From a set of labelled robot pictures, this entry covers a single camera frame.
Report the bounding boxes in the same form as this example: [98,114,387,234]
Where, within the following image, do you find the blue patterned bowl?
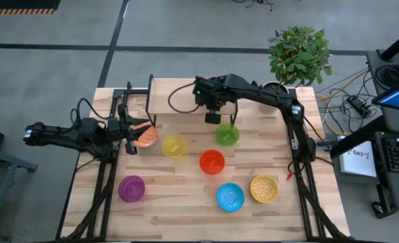
[215,182,246,213]

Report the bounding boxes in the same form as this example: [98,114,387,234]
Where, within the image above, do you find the black mat with hazard stripes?
[0,0,61,16]

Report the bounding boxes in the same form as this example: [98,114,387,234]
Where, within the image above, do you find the black pole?
[380,25,399,62]

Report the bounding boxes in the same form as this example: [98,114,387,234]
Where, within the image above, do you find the grey computer desk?
[329,49,399,219]

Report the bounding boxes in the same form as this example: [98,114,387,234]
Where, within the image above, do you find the tangled black floor cables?
[315,69,382,134]

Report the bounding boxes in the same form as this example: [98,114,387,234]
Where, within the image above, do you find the patterned ceramic bowl yellow inside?
[250,175,280,205]

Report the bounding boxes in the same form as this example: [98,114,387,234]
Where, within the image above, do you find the white plant pot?
[259,80,290,115]

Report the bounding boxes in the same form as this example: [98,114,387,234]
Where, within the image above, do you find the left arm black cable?
[70,97,111,126]

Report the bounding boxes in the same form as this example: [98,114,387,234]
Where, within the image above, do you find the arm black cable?
[167,82,201,114]
[70,97,111,126]

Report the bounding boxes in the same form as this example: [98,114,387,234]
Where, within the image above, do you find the coiled black cable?
[375,63,399,89]

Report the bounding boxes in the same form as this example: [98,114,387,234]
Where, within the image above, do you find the yellow floor cable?
[315,68,371,136]

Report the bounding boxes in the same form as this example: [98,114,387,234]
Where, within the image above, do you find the yellow plastic bowl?
[161,133,188,159]

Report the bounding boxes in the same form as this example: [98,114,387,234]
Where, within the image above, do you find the computer monitor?
[371,79,399,114]

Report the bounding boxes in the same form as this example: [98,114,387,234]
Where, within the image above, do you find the black metal table frame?
[55,80,355,242]

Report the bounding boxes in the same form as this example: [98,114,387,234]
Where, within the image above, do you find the grey metal stand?
[0,145,39,242]

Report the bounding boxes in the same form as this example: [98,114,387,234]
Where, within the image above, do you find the green leafy plant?
[267,25,334,87]

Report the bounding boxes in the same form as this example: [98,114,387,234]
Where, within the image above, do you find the teal ceramic bowl orange inside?
[134,124,159,149]

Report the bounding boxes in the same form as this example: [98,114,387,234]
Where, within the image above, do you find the green plastic bowl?
[214,123,240,147]

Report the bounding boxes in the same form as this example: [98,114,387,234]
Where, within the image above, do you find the orange plastic bowl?
[198,149,226,176]

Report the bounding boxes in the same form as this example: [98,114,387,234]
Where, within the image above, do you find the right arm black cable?
[167,82,201,114]

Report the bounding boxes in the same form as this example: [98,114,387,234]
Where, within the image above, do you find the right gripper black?
[192,74,244,125]

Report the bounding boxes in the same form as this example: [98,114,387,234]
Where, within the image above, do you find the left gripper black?
[113,103,152,156]

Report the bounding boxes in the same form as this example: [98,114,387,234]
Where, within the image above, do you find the black floor cable bundle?
[232,0,275,12]

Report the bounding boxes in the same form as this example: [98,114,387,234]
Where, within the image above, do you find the purple plastic bowl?
[117,175,146,203]

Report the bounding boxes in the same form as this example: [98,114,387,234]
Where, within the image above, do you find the black power strip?
[346,95,373,118]

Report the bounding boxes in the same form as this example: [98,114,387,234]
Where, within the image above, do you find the wooden shelf with black legs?
[145,74,240,128]

